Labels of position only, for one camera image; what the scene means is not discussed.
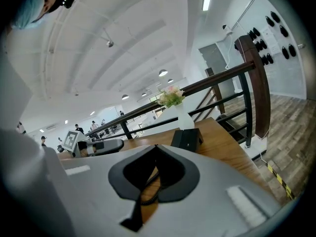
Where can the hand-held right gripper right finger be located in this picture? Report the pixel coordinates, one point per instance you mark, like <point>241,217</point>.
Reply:
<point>209,201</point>

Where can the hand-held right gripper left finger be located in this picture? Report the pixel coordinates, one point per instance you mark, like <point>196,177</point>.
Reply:
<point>98,186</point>

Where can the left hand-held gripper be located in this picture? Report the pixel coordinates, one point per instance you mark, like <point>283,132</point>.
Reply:
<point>74,142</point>

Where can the black box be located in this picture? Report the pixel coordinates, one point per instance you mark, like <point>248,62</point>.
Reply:
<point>187,144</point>
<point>190,133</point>

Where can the person's left forearm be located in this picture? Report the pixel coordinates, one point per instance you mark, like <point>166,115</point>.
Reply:
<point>65,156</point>

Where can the person's left hand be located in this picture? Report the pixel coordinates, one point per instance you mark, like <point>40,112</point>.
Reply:
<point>87,150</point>

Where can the yellow black hazard tape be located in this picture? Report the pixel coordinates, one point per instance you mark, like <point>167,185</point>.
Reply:
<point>280,180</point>

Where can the pink flower bouquet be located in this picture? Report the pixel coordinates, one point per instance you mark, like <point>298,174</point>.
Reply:
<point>171,96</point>

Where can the striped shirt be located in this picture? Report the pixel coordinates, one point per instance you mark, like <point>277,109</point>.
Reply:
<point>19,127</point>

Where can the ceiling-mounted round device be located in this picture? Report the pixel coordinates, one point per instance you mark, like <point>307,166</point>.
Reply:
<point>109,43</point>

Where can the dark wooden handrail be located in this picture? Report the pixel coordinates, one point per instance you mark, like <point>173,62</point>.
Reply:
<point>222,76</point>

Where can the grey back door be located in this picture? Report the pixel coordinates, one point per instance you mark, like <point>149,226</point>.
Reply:
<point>217,55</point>

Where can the blue face mask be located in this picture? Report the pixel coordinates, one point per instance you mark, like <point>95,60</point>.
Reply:
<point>27,9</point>

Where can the white paper sheet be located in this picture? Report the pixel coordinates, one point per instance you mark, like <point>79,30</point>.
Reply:
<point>271,39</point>

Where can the row of black shoes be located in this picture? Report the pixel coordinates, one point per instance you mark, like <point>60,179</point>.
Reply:
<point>284,31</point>

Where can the slim dark wooden post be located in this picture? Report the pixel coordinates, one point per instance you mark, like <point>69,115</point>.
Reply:
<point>219,100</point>

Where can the thick dark wooden newel post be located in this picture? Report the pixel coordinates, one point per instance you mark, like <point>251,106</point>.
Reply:
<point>259,83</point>

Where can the white security camera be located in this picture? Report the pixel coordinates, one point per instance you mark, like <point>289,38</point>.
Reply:
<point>227,29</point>

